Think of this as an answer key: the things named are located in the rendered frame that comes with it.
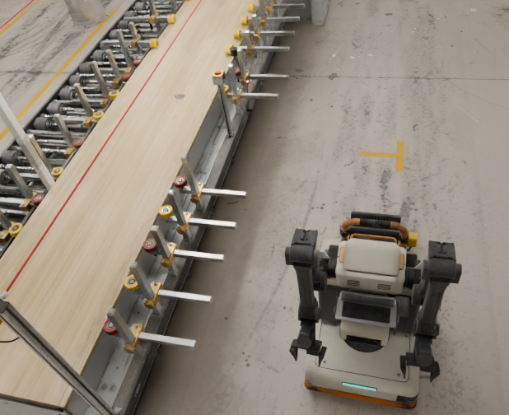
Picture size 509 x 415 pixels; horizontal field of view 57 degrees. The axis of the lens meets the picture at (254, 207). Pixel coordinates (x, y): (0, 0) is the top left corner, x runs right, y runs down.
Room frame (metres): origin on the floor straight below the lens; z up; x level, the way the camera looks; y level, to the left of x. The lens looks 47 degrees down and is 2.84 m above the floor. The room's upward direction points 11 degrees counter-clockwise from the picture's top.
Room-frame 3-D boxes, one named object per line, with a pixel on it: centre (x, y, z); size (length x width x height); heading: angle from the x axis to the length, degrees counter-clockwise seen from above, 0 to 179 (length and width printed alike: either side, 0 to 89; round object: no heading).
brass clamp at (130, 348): (1.18, 0.69, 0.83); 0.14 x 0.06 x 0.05; 159
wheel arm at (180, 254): (1.63, 0.42, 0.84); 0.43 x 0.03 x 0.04; 69
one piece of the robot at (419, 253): (1.36, -0.54, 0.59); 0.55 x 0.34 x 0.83; 68
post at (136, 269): (1.39, 0.61, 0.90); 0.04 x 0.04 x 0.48; 69
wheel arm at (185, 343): (1.16, 0.60, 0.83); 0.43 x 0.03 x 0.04; 69
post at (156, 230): (1.63, 0.52, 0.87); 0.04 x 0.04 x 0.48; 69
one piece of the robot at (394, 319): (1.01, -0.39, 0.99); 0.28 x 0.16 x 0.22; 68
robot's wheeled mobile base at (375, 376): (1.28, -0.50, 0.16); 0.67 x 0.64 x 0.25; 158
